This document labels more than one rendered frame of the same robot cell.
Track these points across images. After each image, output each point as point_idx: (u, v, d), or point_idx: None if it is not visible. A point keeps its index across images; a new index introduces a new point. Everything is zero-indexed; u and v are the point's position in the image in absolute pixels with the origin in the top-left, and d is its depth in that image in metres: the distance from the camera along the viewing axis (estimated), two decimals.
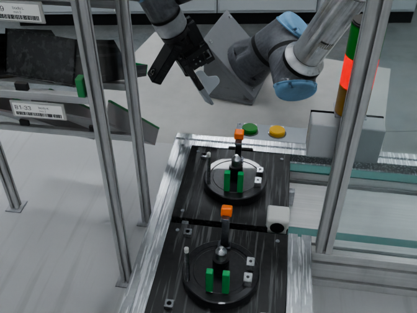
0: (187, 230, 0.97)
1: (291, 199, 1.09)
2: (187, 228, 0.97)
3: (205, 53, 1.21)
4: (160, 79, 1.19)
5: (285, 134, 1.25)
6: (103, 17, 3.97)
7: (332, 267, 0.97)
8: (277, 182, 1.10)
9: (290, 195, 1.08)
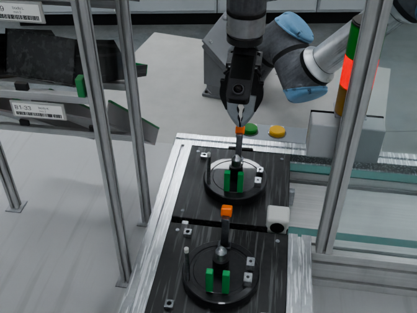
0: (187, 230, 0.97)
1: (291, 199, 1.09)
2: (187, 228, 0.97)
3: None
4: (250, 94, 0.93)
5: (285, 134, 1.25)
6: (103, 17, 3.97)
7: (332, 267, 0.97)
8: (277, 182, 1.10)
9: (290, 195, 1.08)
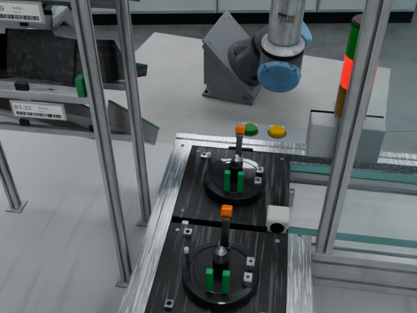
0: (187, 230, 0.97)
1: (291, 199, 1.09)
2: (187, 228, 0.97)
3: None
4: None
5: (285, 134, 1.25)
6: (103, 17, 3.97)
7: (332, 267, 0.97)
8: (277, 182, 1.10)
9: (290, 195, 1.08)
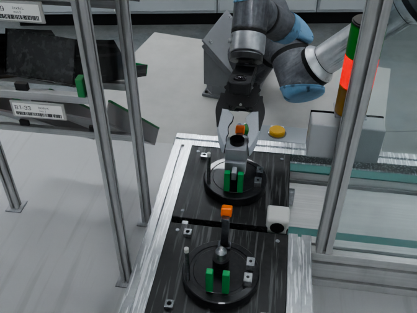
0: (187, 230, 0.97)
1: (291, 199, 1.09)
2: (187, 228, 0.97)
3: None
4: (251, 87, 0.96)
5: (285, 134, 1.25)
6: (103, 17, 3.97)
7: (332, 267, 0.97)
8: (277, 182, 1.10)
9: (290, 195, 1.08)
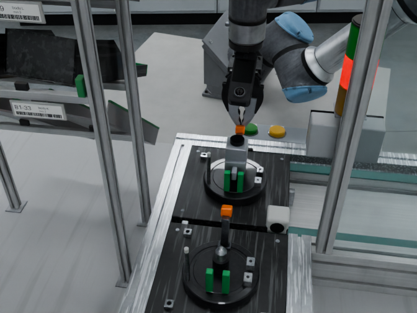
0: (187, 230, 0.97)
1: (291, 199, 1.09)
2: (187, 228, 0.97)
3: None
4: (251, 97, 0.98)
5: (285, 134, 1.25)
6: (103, 17, 3.97)
7: (332, 267, 0.97)
8: (277, 182, 1.10)
9: (290, 195, 1.08)
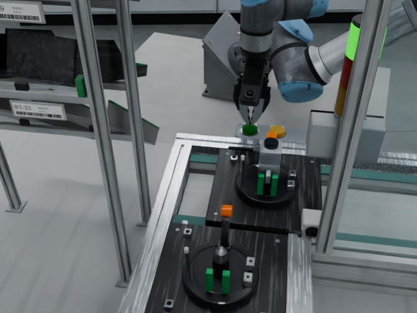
0: (187, 230, 0.97)
1: None
2: (187, 228, 0.97)
3: None
4: (259, 98, 1.12)
5: (285, 134, 1.25)
6: (103, 17, 3.97)
7: (332, 267, 0.97)
8: (308, 185, 1.09)
9: None
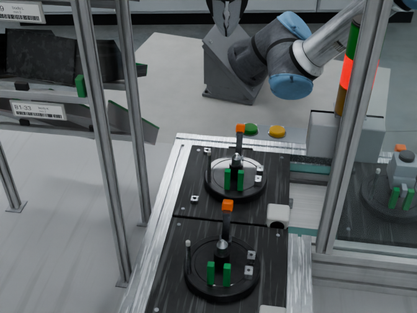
0: (206, 149, 1.17)
1: (290, 208, 1.11)
2: (206, 148, 1.17)
3: None
4: None
5: (285, 134, 1.25)
6: (103, 17, 3.97)
7: (332, 267, 0.97)
8: None
9: (289, 205, 1.10)
